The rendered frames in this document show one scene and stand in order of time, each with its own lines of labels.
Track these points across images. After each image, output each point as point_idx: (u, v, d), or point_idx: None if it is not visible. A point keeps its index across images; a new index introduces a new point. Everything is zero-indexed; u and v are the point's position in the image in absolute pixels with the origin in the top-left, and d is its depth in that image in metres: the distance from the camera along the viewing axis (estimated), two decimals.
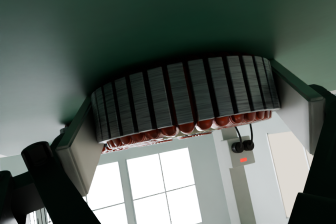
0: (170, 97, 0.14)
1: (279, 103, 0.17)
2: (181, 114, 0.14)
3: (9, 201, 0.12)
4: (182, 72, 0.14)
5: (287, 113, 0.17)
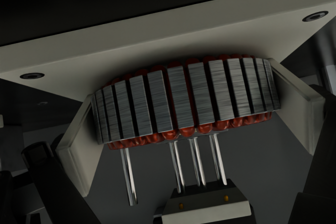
0: (170, 101, 0.14)
1: (279, 104, 0.17)
2: (182, 118, 0.14)
3: (9, 201, 0.12)
4: (183, 76, 0.14)
5: (287, 113, 0.17)
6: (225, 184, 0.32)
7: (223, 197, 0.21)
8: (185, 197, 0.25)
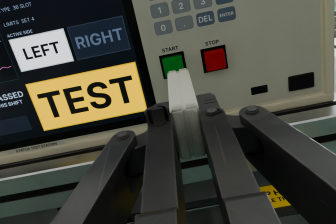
0: None
1: None
2: None
3: (125, 162, 0.13)
4: None
5: None
6: None
7: None
8: None
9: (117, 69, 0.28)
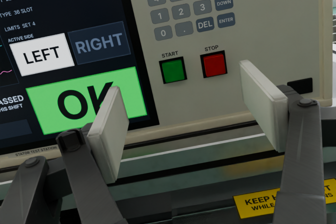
0: None
1: None
2: None
3: (42, 186, 0.13)
4: None
5: (258, 112, 0.17)
6: None
7: None
8: None
9: (117, 74, 0.28)
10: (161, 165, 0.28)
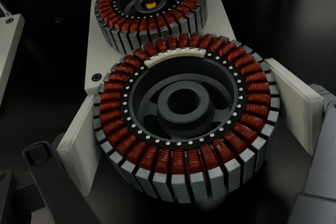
0: (206, 176, 0.16)
1: (99, 143, 0.17)
2: (200, 185, 0.15)
3: (10, 200, 0.12)
4: (195, 199, 0.17)
5: (287, 113, 0.17)
6: None
7: None
8: None
9: None
10: None
